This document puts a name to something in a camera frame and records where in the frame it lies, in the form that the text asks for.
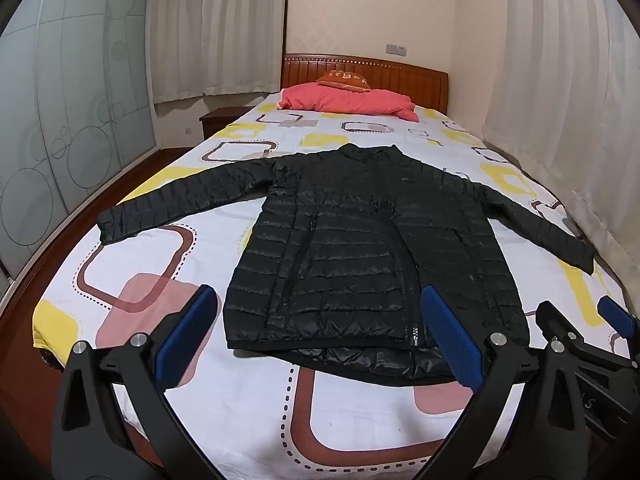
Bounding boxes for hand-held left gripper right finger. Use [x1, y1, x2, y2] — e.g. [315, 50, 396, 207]
[415, 285, 593, 480]

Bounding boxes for black quilted down jacket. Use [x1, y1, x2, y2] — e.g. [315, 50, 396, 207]
[97, 143, 596, 387]

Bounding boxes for frosted glass wardrobe doors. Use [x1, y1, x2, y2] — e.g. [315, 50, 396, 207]
[0, 0, 162, 277]

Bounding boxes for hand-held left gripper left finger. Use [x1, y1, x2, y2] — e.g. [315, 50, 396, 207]
[52, 284, 223, 480]

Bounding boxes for bed with patterned sheet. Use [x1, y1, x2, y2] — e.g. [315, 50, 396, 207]
[31, 91, 632, 480]

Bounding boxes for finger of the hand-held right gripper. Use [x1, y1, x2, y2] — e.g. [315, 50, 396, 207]
[597, 296, 640, 357]
[535, 301, 589, 349]

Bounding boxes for wooden nightstand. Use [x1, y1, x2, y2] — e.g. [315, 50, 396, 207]
[199, 106, 249, 140]

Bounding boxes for wooden bed headboard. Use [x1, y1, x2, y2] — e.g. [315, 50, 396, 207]
[280, 54, 449, 114]

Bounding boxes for white pleated curtain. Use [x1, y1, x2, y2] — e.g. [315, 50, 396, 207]
[482, 0, 640, 283]
[147, 0, 291, 106]

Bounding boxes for orange cushion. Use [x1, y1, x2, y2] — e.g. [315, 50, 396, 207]
[317, 70, 372, 92]

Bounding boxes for pink folded quilt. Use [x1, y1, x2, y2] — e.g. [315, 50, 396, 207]
[277, 84, 420, 123]

